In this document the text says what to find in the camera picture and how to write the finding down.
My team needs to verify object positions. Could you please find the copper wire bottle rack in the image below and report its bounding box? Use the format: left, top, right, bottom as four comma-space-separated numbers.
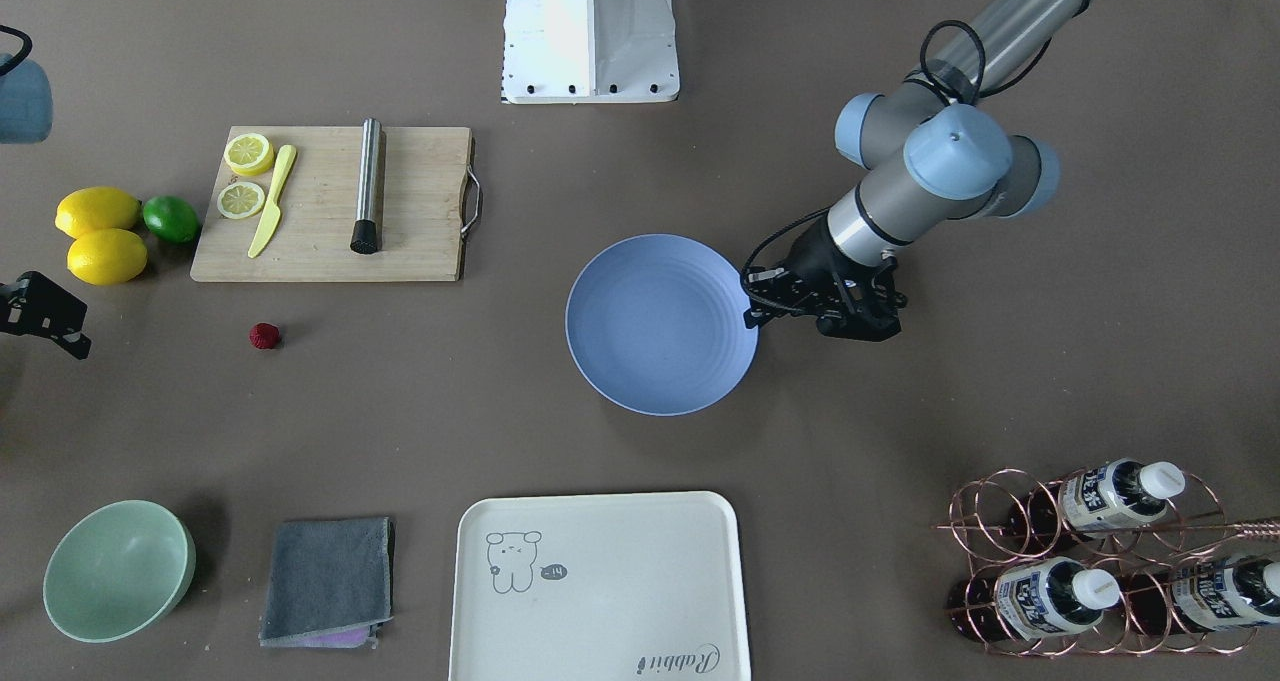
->
936, 469, 1277, 659

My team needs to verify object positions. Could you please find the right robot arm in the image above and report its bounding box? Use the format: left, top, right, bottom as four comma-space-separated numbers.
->
1, 26, 92, 358

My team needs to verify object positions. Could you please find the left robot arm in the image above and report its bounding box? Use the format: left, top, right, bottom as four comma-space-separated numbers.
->
740, 0, 1094, 342

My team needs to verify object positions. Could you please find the upper whole lemon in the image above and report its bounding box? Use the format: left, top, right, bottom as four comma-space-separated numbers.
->
54, 186, 141, 239

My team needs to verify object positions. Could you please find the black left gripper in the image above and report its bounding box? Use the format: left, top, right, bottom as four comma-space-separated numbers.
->
742, 212, 908, 342

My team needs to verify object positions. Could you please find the blue round plate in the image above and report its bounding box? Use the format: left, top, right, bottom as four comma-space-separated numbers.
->
564, 234, 758, 417

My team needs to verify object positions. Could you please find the yellow plastic knife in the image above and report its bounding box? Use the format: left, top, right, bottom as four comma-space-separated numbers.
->
247, 143, 298, 260

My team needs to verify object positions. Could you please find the cream rabbit tray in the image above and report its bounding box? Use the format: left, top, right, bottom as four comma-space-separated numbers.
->
448, 492, 753, 680

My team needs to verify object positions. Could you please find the lower lemon half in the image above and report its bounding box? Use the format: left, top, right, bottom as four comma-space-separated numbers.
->
221, 131, 276, 178

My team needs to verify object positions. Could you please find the green lime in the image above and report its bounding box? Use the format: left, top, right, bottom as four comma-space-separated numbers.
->
141, 195, 201, 244

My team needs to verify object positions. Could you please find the grey folded cloth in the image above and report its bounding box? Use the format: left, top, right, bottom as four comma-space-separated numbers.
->
259, 516, 394, 649

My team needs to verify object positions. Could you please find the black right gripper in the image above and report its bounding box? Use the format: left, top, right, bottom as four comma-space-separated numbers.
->
1, 271, 92, 358

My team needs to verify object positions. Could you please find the upper lemon slice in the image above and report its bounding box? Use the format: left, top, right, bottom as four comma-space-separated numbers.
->
215, 180, 266, 220

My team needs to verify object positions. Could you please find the wooden cutting board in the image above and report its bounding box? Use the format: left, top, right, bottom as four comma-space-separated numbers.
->
189, 125, 475, 283

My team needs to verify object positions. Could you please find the steel muddler black tip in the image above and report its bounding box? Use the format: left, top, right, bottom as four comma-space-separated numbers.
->
349, 116, 385, 253

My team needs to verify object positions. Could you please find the red strawberry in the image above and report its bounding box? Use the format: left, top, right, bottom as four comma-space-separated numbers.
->
248, 323, 282, 349

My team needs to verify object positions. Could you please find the whole lemon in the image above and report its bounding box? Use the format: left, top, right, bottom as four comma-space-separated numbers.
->
67, 227, 148, 285
54, 186, 141, 239

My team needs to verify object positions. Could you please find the green bowl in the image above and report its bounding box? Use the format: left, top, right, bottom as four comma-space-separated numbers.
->
42, 501, 196, 643

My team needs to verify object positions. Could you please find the tea bottle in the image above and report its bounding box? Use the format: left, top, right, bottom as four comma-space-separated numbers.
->
1119, 554, 1279, 636
1004, 458, 1187, 554
945, 556, 1123, 644

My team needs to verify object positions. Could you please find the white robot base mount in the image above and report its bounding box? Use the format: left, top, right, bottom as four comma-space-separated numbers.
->
500, 0, 681, 104

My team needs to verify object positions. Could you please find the lower whole lemon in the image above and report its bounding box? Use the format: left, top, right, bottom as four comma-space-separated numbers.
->
67, 227, 148, 285

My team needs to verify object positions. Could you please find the front tea bottle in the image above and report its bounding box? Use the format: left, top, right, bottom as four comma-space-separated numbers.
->
945, 556, 1123, 644

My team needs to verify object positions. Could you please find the back tea bottle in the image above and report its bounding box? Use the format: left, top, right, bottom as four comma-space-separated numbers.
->
1119, 554, 1279, 636
1004, 458, 1187, 554

